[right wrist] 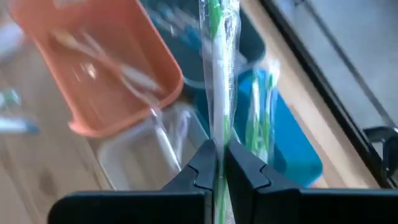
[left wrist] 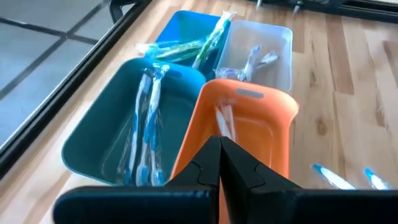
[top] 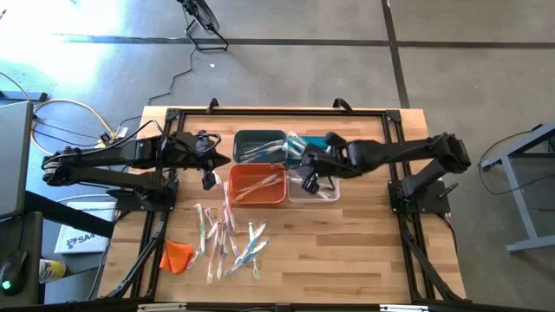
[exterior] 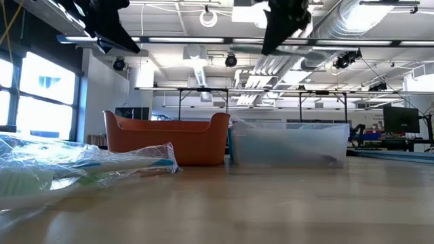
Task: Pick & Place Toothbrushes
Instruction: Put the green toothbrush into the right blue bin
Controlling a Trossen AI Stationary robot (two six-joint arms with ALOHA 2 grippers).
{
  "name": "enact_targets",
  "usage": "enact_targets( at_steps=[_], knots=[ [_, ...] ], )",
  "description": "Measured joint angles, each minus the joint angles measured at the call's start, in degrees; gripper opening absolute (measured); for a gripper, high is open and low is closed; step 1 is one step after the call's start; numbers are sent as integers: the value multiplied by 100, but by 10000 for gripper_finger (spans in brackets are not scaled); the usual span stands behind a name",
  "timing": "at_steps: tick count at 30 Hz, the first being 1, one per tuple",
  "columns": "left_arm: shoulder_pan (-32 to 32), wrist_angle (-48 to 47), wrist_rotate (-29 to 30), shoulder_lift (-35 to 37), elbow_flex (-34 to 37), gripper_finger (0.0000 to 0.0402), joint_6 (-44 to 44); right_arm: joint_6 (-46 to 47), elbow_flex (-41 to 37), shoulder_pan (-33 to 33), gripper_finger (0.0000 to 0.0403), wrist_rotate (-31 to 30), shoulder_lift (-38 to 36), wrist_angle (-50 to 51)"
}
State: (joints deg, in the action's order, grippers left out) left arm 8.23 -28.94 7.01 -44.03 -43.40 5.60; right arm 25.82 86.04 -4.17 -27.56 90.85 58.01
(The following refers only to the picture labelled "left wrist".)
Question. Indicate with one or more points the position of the pink white toothbrush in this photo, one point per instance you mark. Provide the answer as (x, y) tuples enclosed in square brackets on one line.
[(230, 118), (221, 124)]

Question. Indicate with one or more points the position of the teal plastic bin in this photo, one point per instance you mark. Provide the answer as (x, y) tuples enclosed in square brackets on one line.
[(183, 28)]

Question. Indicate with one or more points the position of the orange plastic bin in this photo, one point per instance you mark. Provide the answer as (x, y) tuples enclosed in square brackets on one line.
[(264, 130)]

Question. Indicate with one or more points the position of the black aluminium table frame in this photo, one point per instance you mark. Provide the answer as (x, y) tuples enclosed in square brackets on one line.
[(62, 90)]

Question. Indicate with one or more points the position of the purple white toothbrush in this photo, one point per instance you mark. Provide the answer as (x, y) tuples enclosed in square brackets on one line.
[(269, 58)]

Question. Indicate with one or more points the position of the clear toothbrush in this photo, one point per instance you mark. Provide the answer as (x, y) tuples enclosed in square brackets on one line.
[(251, 62)]

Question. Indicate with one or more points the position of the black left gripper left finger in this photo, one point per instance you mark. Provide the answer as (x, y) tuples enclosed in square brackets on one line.
[(174, 202)]

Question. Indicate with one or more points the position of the blue white toothbrush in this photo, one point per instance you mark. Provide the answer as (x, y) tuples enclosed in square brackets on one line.
[(150, 124), (332, 180), (376, 182), (136, 124)]

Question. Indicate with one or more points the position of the dark green plastic bin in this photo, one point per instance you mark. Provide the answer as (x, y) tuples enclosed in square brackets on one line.
[(102, 133)]

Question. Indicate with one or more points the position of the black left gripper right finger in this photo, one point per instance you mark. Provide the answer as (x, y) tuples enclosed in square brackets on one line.
[(264, 202)]

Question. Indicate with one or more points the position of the clear plastic bin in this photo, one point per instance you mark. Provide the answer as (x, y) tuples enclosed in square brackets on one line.
[(280, 40)]

